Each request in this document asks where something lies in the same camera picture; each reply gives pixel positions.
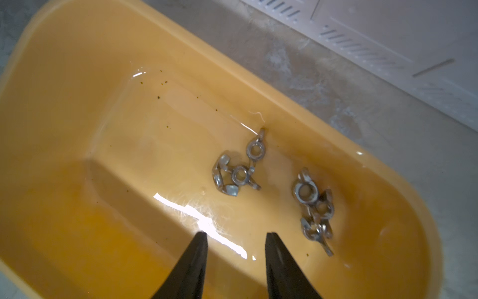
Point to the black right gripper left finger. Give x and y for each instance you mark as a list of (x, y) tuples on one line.
[(186, 280)]

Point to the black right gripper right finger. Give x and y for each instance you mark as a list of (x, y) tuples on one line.
[(285, 279)]

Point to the yellow oval storage tray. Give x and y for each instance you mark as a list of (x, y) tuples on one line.
[(112, 117)]

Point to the pile of steel wing nuts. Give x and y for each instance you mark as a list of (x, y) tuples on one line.
[(301, 192)]

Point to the white perforated file organizer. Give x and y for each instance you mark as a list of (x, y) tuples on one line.
[(426, 48)]

